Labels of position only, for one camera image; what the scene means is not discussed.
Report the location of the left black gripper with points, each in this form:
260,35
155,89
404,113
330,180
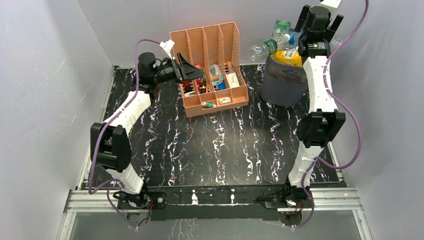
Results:
188,71

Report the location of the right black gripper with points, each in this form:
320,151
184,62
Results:
329,33

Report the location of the green tinted bottle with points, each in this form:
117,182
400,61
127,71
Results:
281,27

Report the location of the yellow juice bottle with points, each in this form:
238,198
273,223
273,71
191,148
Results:
289,57

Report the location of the clear bottle dark green label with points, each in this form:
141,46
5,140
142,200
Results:
260,51

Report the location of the clear bottle blue label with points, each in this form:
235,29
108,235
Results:
294,38

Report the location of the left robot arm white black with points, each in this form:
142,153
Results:
109,140

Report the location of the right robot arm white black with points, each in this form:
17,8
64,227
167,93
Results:
318,128

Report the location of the grey mesh waste bin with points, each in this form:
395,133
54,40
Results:
283,85

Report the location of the pink cap small bottle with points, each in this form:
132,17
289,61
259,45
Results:
201,83

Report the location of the red black dumbbell toy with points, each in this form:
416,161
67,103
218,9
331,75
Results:
188,87

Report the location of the peach desk organizer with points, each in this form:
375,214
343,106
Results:
215,50

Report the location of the green white tube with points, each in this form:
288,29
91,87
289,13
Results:
208,105

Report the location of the blue round object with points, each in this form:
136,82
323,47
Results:
221,86

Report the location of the white carton box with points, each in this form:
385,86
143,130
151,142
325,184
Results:
232,80

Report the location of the small white box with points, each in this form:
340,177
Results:
225,100

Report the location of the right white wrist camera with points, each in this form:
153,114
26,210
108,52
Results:
330,4

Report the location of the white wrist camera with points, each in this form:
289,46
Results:
167,47
330,4

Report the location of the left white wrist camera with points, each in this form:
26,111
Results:
167,47

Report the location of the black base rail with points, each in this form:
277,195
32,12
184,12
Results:
251,201

